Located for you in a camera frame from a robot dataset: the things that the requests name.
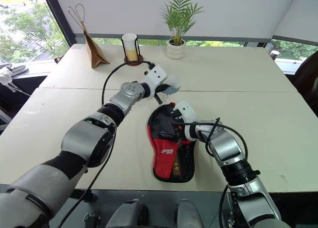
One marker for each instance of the dark brown chair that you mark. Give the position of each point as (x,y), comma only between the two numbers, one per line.
(305,74)

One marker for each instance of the dark grey rounded shape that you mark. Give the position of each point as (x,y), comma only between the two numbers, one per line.
(188,214)
(129,214)

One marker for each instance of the black window frame post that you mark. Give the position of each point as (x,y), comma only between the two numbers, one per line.
(59,17)

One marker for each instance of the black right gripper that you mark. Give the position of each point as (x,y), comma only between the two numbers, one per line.
(179,132)

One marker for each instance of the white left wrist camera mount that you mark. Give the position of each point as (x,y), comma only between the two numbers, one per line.
(156,75)

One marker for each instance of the small brown object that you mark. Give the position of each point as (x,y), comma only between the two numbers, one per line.
(57,60)

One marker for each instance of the green palm plant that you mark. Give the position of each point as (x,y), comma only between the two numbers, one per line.
(177,22)

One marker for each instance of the white ribbed plant pot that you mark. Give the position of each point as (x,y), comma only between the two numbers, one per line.
(176,51)

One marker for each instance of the brown paper bag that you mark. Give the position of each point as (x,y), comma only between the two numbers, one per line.
(95,54)

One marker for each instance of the red black paddle case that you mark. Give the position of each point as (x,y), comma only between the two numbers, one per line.
(162,161)

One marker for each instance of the yellow item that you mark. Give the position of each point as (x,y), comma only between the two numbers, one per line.
(176,167)

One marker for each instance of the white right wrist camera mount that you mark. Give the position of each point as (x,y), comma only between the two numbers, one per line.
(186,111)

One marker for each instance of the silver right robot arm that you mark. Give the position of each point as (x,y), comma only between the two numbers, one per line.
(228,143)

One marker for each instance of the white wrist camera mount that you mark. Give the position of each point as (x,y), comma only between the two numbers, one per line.
(186,111)
(156,75)

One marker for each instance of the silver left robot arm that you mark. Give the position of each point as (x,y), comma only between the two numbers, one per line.
(82,138)

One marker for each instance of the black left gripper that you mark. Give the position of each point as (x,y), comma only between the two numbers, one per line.
(162,89)

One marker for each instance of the white paper cup stack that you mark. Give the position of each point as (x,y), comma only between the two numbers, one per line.
(129,40)

